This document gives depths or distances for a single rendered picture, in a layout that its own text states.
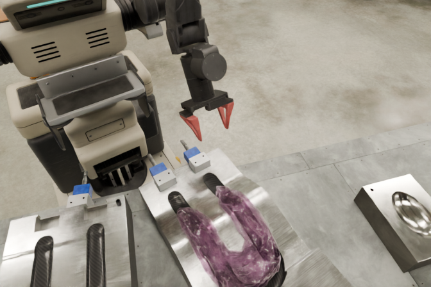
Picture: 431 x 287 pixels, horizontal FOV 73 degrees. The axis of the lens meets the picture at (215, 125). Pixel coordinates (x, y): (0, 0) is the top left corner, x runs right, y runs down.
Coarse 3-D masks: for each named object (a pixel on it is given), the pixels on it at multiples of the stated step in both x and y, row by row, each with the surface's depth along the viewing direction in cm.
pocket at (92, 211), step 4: (96, 204) 73; (100, 204) 73; (104, 204) 73; (84, 208) 70; (88, 208) 72; (92, 208) 73; (96, 208) 73; (100, 208) 73; (104, 208) 73; (84, 212) 70; (88, 212) 73; (92, 212) 73; (96, 212) 73; (100, 212) 73; (104, 212) 73; (84, 216) 69; (88, 216) 72; (92, 216) 72; (96, 216) 72; (100, 216) 72
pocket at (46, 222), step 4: (48, 216) 71; (52, 216) 71; (56, 216) 71; (36, 220) 69; (40, 220) 70; (44, 220) 71; (48, 220) 71; (52, 220) 71; (56, 220) 71; (36, 224) 68; (40, 224) 70; (44, 224) 70; (48, 224) 70; (52, 224) 70; (56, 224) 70; (36, 228) 68; (40, 228) 70; (44, 228) 70; (48, 228) 70
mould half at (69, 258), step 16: (64, 208) 70; (80, 208) 70; (112, 208) 70; (128, 208) 75; (16, 224) 68; (32, 224) 68; (64, 224) 68; (80, 224) 68; (112, 224) 68; (128, 224) 70; (16, 240) 65; (32, 240) 65; (64, 240) 65; (80, 240) 65; (112, 240) 65; (128, 240) 66; (16, 256) 63; (32, 256) 63; (64, 256) 63; (80, 256) 63; (112, 256) 63; (128, 256) 63; (0, 272) 61; (16, 272) 61; (64, 272) 61; (80, 272) 61; (112, 272) 61; (128, 272) 61
